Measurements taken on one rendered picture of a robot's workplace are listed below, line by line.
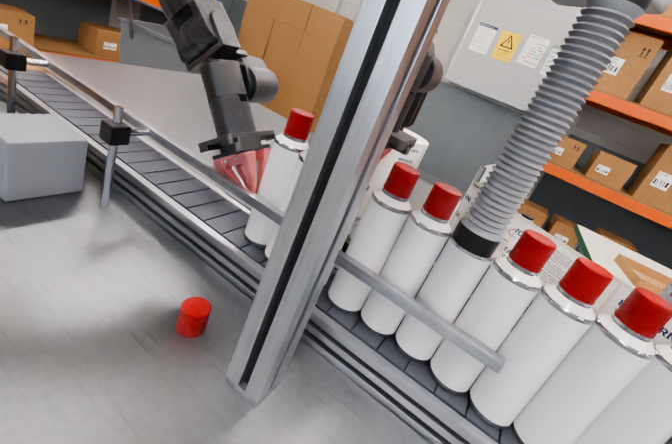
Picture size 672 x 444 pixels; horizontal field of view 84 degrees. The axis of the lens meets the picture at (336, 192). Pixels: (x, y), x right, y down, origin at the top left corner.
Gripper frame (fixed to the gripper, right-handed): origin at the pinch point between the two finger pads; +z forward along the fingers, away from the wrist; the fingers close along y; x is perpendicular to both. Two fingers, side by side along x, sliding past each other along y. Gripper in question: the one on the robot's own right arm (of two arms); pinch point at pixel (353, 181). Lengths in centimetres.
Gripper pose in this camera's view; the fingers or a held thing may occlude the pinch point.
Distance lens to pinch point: 54.0
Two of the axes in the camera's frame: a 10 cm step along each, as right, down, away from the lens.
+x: -4.7, 1.7, -8.7
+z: -3.6, 8.6, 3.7
